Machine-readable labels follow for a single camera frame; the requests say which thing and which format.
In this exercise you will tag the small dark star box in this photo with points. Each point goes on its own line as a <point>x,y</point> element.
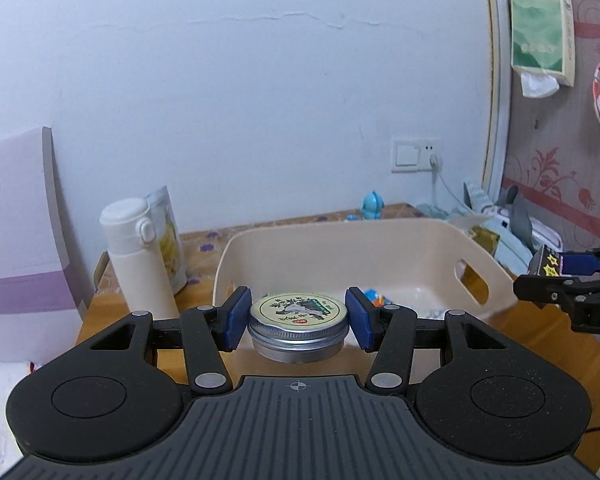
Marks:
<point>547,262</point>

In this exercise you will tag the white wall socket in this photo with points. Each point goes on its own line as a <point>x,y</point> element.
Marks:
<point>431,149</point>

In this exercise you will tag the round metal tin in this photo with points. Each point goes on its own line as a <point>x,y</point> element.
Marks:
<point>297,330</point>

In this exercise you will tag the shark plush toy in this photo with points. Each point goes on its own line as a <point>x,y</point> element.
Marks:
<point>512,260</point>

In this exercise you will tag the hanging green tissue pack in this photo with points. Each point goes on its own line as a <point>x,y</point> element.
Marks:
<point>540,25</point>

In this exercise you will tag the white thermos bottle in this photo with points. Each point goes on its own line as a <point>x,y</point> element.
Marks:
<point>135,260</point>

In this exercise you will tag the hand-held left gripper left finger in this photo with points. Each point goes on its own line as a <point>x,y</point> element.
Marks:
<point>237,317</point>

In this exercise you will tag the white wall switch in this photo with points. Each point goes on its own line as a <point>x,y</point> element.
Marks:
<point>406,155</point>

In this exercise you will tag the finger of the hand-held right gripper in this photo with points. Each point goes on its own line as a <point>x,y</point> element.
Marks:
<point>577,263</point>
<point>545,287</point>

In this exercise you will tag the white purple board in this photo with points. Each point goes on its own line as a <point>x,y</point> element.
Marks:
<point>15,240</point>

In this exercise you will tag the white handheld device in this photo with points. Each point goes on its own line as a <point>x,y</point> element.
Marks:
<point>545,235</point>

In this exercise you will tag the beige plastic basket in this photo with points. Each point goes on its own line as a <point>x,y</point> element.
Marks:
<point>330,245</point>

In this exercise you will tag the floral patterned headboard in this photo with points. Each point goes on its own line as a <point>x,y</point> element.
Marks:
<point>555,135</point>

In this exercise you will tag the white printed cloth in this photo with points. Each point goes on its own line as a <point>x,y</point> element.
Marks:
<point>0,410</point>

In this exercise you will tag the blue toy figure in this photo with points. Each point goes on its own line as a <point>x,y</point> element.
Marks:
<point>373,206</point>

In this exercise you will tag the gold cardboard box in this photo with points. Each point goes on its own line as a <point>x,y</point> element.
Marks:
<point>485,240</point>

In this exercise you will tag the colourful cartoon tissue pack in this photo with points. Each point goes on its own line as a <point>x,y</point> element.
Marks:
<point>377,297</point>

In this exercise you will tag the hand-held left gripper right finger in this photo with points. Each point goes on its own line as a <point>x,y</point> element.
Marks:
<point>357,317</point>

